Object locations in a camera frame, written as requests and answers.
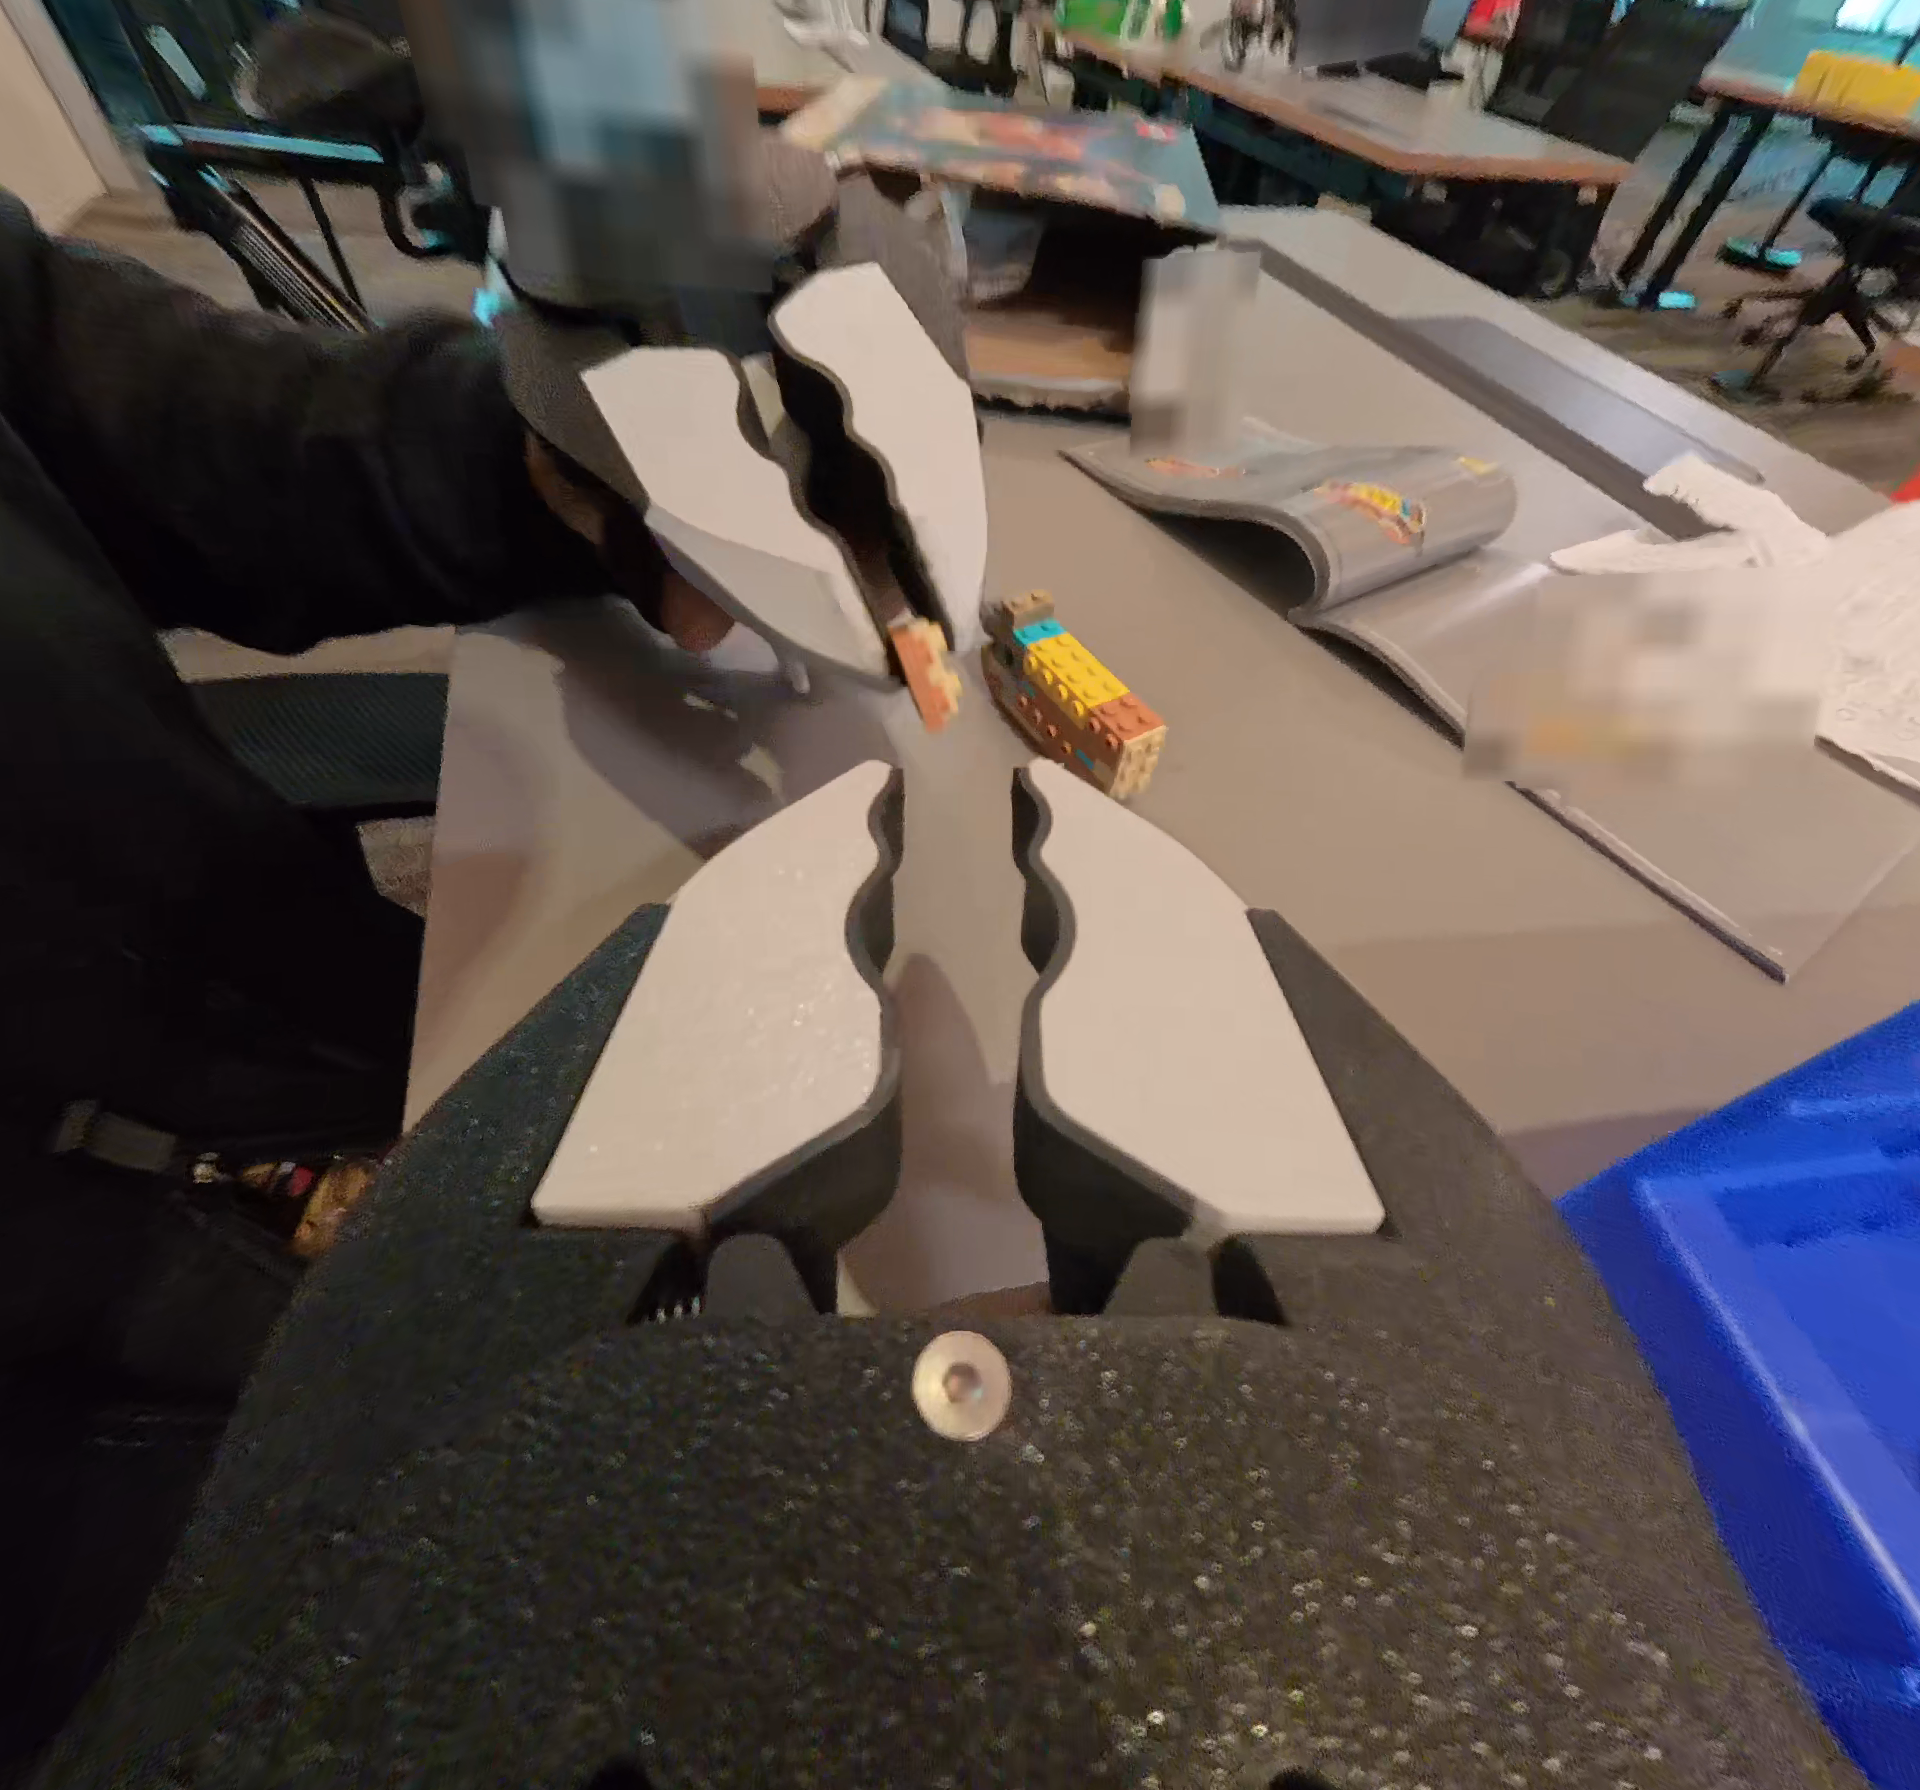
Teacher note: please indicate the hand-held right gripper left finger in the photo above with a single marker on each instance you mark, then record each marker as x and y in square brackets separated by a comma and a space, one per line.
[720, 1055]

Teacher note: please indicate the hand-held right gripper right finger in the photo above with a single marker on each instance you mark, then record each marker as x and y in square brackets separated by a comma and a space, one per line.
[1200, 1072]

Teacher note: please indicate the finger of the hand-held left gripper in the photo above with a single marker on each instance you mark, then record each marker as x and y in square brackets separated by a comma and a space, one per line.
[720, 485]
[899, 426]

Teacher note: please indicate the brown square lego plate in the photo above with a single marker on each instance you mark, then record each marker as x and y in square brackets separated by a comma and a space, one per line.
[916, 653]

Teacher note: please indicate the long multicoloured lego build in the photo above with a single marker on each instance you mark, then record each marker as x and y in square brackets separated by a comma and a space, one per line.
[1073, 695]

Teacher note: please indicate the person's left forearm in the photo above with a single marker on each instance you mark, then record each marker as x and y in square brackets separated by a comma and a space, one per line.
[300, 471]

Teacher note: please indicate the colourful lego set box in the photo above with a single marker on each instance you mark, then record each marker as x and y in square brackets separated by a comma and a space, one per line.
[1019, 148]

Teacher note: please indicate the person's left hand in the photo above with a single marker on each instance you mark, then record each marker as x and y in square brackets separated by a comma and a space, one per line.
[688, 619]

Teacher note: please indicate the green box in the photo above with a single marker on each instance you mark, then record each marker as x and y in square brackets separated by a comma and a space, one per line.
[1118, 9]

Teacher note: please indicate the black mesh office chair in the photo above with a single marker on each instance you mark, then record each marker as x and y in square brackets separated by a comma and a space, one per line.
[316, 741]

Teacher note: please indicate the wooden top desk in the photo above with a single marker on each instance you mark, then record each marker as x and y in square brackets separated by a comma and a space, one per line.
[1394, 124]

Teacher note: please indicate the grey instruction booklet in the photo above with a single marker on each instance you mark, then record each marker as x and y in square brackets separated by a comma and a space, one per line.
[1725, 847]

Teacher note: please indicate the person's black clothed body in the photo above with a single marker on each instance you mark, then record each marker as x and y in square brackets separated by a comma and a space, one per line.
[151, 921]

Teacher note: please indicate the blue plastic storage bin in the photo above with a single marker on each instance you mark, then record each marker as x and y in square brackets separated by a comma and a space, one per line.
[1801, 1371]

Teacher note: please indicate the crumpled white paper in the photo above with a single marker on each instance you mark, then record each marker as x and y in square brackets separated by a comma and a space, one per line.
[1710, 516]

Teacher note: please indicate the printed white sheet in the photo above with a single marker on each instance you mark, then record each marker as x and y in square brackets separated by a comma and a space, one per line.
[1874, 651]

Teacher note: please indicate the yellow box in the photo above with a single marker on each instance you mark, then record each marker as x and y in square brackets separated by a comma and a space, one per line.
[1860, 83]

